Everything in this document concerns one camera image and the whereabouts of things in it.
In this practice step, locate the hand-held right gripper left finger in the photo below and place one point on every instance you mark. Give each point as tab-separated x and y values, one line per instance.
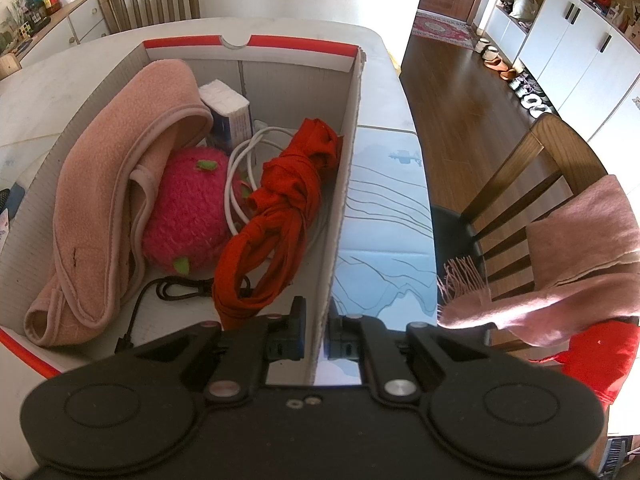
299	325

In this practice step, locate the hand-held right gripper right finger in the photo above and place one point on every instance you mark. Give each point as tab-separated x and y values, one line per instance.
331	335

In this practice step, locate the knotted red cloth strip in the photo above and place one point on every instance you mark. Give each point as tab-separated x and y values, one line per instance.
285	185

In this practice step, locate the pink plush strawberry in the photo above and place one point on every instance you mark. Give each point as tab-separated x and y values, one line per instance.
185	210

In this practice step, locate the white tissue packet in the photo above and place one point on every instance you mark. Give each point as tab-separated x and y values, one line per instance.
225	97

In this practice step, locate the pink fleece cloth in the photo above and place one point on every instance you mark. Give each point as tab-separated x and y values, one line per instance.
90	160

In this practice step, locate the red and white cardboard box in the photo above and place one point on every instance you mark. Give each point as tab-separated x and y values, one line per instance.
30	170

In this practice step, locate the red cloth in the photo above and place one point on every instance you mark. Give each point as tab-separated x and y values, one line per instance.
600	355

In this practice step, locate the pink fringed scarf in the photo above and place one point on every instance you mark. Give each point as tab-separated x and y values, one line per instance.
590	240

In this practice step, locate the yellow plastic bag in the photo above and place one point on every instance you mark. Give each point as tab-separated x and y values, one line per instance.
394	62

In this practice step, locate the wooden chair with black seat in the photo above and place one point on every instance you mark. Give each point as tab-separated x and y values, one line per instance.
555	135

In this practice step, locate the row of shoes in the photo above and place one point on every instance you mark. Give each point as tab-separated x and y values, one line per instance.
530	95

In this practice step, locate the red patterned rug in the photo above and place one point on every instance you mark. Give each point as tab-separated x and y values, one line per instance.
442	27

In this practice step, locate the tall white cabinet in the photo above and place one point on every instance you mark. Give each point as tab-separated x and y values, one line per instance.
585	60

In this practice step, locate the white wooden sideboard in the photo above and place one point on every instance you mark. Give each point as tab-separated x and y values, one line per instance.
85	17

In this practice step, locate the white tote bag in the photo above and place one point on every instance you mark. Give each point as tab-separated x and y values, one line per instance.
524	9

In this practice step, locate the dark sauce jar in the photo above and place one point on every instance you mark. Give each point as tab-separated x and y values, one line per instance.
51	4

